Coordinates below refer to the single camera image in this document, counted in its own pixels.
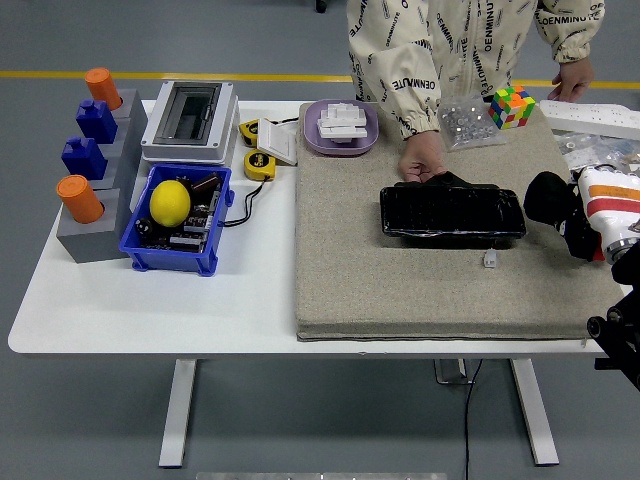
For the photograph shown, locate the colourful puzzle cube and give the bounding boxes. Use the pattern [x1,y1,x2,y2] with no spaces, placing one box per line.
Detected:
[487,85,537,131]

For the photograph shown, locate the yellow tape measure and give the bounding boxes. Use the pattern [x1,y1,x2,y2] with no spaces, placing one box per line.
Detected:
[238,118,271,148]
[242,148,277,181]

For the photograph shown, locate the black cable under table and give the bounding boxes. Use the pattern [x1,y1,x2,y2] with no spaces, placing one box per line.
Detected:
[462,358,485,480]

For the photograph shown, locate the blue block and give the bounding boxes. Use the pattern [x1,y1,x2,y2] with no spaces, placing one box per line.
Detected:
[60,136,108,181]
[75,98,119,144]

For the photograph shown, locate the white power strip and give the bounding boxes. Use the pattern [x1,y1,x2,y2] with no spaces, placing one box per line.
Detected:
[538,98,640,141]

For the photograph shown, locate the clear bags of small parts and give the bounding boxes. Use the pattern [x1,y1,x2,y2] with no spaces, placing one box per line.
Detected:
[552,128,640,174]

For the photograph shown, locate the thin black cable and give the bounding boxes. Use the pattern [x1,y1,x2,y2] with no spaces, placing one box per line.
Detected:
[219,174,271,229]

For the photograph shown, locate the white wall switch plate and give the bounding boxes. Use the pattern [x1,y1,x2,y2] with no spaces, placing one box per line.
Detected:
[255,119,300,167]

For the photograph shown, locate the grey stepped block holder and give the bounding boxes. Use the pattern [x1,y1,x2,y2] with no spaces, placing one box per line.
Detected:
[54,88,150,265]

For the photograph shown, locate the yellow lemon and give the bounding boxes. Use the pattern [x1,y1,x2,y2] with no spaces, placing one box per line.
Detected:
[149,179,192,229]

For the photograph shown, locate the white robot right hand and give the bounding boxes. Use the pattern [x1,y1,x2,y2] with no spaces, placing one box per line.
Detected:
[558,166,640,264]

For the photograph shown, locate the metal bracket under table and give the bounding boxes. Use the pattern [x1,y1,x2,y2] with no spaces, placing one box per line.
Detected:
[432,358,475,386]

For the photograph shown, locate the black glossy display panel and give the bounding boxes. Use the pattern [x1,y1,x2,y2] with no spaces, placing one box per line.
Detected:
[378,170,529,250]

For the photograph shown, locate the stack of white switch parts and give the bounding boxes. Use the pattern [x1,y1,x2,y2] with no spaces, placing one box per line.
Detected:
[315,100,371,146]

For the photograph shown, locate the orange cylinder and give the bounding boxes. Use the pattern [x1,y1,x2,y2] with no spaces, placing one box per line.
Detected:
[83,67,124,111]
[55,174,105,225]

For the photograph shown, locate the person's right hand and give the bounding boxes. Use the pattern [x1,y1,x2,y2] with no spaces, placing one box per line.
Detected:
[397,128,448,184]

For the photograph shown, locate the blue plastic bin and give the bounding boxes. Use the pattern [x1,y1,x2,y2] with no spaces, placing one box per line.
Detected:
[117,162,235,277]

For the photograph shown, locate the purple tray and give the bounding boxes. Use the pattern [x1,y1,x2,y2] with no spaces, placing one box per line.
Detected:
[302,98,380,158]

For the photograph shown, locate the black rag with red tag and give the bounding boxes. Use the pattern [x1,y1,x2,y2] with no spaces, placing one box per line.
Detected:
[523,171,604,264]

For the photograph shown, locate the white table leg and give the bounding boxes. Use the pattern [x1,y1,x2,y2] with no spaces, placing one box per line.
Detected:
[509,358,560,467]
[158,358,197,469]

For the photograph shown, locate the person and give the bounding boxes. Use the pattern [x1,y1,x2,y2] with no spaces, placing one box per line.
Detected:
[345,0,542,105]

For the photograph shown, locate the person's left hand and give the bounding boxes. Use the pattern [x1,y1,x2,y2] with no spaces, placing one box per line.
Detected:
[547,56,597,103]

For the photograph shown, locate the grey-brown mat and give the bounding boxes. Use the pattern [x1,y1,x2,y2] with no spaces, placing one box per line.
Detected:
[293,101,632,344]

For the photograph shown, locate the white enclosure with grey window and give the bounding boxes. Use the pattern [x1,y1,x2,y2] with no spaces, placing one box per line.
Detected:
[139,79,240,167]

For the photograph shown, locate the clear bag of metal nuts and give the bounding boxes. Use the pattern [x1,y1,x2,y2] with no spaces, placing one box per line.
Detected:
[435,93,507,153]

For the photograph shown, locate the dark circuit board with capacitors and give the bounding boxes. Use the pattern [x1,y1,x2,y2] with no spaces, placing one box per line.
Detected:
[134,169,224,251]

